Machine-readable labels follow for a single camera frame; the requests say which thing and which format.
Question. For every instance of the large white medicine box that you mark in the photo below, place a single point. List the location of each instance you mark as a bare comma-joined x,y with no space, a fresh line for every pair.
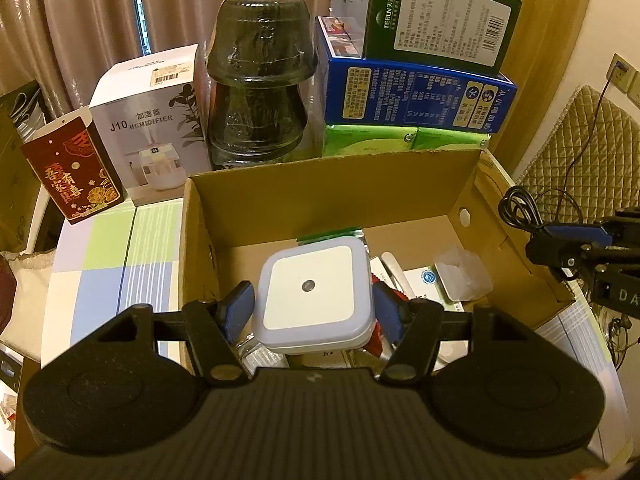
430,285

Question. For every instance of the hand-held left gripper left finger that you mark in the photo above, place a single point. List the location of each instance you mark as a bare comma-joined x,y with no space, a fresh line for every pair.
237,310

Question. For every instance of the dark green box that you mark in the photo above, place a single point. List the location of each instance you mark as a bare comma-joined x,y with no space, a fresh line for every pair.
440,15

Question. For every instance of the yellow-brown wooden panel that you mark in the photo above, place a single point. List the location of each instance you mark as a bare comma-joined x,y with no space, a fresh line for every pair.
545,35

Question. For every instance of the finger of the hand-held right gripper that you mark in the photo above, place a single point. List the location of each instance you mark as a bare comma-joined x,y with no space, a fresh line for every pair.
555,255
575,231

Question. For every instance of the brown cardboard carton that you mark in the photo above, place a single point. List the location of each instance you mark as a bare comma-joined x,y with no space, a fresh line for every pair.
15,185

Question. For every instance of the brown cardboard box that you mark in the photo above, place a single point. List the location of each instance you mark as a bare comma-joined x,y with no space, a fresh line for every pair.
325,195

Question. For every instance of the wall socket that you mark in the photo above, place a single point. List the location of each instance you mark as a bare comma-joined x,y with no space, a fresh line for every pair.
625,76

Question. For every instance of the red gift box gold print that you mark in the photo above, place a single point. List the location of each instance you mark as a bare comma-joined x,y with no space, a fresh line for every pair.
75,175

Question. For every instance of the stacked dark glass bowls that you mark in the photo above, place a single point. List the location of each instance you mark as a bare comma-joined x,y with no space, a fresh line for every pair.
260,85

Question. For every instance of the black and white shopping bag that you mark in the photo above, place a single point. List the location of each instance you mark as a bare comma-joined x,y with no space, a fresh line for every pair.
22,107

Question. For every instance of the green and white medicine box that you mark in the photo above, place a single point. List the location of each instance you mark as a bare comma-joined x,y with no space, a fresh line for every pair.
330,236

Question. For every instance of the green tissue pack bundle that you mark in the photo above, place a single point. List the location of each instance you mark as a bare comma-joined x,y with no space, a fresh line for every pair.
370,142

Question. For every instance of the large blue box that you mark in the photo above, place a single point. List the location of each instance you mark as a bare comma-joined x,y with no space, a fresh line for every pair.
415,95

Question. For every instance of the white humidifier box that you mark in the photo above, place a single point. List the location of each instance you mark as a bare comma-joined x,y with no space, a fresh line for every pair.
150,130

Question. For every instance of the clear plastic box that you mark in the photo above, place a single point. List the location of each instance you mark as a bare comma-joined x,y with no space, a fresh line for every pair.
462,270

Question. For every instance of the beige curtain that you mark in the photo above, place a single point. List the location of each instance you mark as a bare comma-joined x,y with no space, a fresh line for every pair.
75,20

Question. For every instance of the white square night light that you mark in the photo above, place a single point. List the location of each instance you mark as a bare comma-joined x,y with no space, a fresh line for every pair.
312,295

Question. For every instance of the chair with quilted cover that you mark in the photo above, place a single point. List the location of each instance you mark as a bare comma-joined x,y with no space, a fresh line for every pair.
585,150

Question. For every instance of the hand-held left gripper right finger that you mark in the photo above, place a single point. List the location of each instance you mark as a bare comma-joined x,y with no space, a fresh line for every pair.
390,310

